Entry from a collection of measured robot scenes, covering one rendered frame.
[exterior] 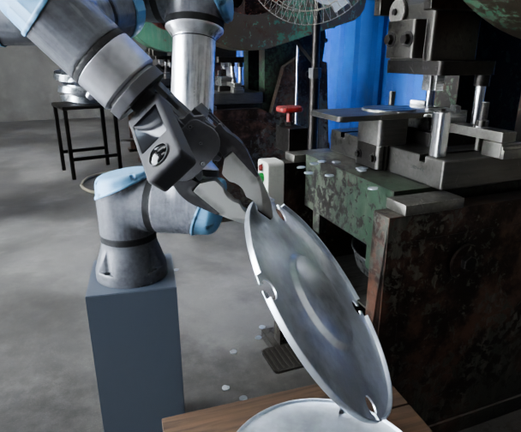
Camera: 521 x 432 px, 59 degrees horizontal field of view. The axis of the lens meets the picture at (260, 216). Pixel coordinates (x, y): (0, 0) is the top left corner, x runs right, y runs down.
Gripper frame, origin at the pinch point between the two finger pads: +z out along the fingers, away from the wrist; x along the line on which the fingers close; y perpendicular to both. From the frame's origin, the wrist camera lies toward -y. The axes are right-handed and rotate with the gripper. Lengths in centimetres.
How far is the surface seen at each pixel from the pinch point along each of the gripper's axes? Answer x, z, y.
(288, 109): -8, 4, 83
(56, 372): 95, 8, 65
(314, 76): -22, 9, 148
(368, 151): -15, 21, 57
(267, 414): 24.9, 26.7, 8.3
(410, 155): -21, 25, 48
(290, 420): 22.4, 29.2, 7.0
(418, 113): -29, 21, 55
